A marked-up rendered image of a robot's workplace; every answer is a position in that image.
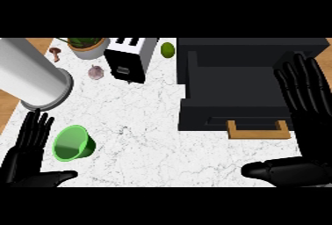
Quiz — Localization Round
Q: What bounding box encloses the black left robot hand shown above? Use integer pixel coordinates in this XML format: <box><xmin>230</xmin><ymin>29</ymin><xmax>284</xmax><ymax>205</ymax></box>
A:
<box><xmin>0</xmin><ymin>108</ymin><xmax>79</xmax><ymax>188</ymax></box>

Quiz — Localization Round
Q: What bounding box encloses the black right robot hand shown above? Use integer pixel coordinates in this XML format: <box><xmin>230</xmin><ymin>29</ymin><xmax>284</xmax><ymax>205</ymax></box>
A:
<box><xmin>240</xmin><ymin>52</ymin><xmax>332</xmax><ymax>188</ymax></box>

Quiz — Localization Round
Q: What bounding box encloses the green cup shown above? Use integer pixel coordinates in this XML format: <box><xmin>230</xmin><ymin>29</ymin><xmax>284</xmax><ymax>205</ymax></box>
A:
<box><xmin>51</xmin><ymin>124</ymin><xmax>97</xmax><ymax>163</ymax></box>

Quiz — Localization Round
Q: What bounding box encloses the dark grey open drawer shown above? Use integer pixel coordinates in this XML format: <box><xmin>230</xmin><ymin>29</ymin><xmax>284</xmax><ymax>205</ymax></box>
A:
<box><xmin>175</xmin><ymin>38</ymin><xmax>330</xmax><ymax>132</ymax></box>

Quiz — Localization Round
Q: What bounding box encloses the white cylindrical container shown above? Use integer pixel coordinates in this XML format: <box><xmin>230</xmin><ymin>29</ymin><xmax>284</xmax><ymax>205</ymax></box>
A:
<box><xmin>0</xmin><ymin>38</ymin><xmax>75</xmax><ymax>112</ymax></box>

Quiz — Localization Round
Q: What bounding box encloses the garlic bulb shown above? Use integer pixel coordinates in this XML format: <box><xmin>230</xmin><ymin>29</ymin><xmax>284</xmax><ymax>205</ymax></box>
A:
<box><xmin>87</xmin><ymin>64</ymin><xmax>106</xmax><ymax>81</ymax></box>

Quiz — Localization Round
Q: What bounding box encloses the brown mushroom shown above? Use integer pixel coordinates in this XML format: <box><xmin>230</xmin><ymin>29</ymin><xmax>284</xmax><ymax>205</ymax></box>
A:
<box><xmin>48</xmin><ymin>47</ymin><xmax>62</xmax><ymax>63</ymax></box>

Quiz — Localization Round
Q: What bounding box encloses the potted green plant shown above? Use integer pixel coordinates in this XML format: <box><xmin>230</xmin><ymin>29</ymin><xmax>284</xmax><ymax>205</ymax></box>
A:
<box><xmin>59</xmin><ymin>38</ymin><xmax>112</xmax><ymax>61</ymax></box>

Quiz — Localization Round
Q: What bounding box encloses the white and black toaster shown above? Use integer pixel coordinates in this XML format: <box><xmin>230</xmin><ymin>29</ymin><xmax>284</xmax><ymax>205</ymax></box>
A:
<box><xmin>102</xmin><ymin>38</ymin><xmax>161</xmax><ymax>85</ymax></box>

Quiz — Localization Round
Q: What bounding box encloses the green lime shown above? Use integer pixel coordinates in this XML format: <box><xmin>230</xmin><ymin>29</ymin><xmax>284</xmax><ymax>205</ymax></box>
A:
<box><xmin>159</xmin><ymin>41</ymin><xmax>177</xmax><ymax>59</ymax></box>

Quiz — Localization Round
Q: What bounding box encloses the wooden drawer handle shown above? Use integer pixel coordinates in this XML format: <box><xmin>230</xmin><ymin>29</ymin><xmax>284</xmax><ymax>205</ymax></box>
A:
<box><xmin>227</xmin><ymin>120</ymin><xmax>292</xmax><ymax>140</ymax></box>

